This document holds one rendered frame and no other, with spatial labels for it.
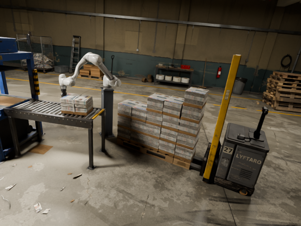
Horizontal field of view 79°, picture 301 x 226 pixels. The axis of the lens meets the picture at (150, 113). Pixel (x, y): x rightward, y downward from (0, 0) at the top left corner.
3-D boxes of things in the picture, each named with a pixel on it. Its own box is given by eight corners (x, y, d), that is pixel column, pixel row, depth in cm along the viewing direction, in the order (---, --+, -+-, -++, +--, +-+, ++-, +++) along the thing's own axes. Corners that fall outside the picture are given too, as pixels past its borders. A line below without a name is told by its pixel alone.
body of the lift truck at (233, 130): (217, 161, 333) (228, 121, 305) (250, 171, 313) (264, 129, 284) (211, 184, 274) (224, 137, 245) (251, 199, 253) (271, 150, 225)
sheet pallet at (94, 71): (107, 77, 959) (107, 66, 939) (101, 80, 882) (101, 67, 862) (85, 74, 970) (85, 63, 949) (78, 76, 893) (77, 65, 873)
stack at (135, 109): (126, 136, 389) (129, 98, 359) (179, 153, 345) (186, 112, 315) (116, 143, 355) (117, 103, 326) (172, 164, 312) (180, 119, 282)
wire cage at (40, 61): (54, 71, 964) (51, 36, 903) (44, 73, 887) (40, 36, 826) (33, 69, 974) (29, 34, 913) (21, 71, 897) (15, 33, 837)
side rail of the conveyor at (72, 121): (93, 127, 262) (92, 119, 257) (91, 129, 257) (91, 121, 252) (7, 115, 273) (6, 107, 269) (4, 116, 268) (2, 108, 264)
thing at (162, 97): (156, 93, 328) (156, 92, 327) (171, 96, 317) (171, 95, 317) (147, 97, 296) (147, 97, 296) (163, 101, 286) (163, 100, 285)
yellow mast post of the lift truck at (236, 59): (204, 173, 281) (233, 54, 218) (210, 176, 277) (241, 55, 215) (203, 177, 273) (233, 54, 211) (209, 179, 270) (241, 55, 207)
